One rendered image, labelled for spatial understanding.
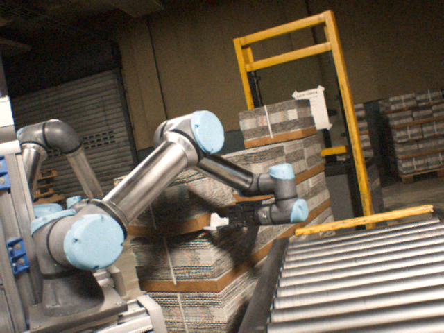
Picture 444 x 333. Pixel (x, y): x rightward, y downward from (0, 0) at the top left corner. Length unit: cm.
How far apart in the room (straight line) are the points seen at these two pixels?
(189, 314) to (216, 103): 722
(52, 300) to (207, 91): 793
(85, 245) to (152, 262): 92
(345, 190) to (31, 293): 249
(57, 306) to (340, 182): 258
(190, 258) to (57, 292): 74
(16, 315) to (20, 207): 29
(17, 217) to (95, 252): 41
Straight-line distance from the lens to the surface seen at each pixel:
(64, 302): 112
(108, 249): 99
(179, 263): 179
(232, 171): 147
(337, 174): 339
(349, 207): 340
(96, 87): 961
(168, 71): 912
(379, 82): 876
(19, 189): 133
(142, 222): 179
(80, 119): 975
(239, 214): 157
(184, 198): 165
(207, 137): 119
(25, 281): 136
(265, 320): 88
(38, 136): 189
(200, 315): 183
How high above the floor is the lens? 113
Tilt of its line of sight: 3 degrees down
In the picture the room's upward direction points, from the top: 12 degrees counter-clockwise
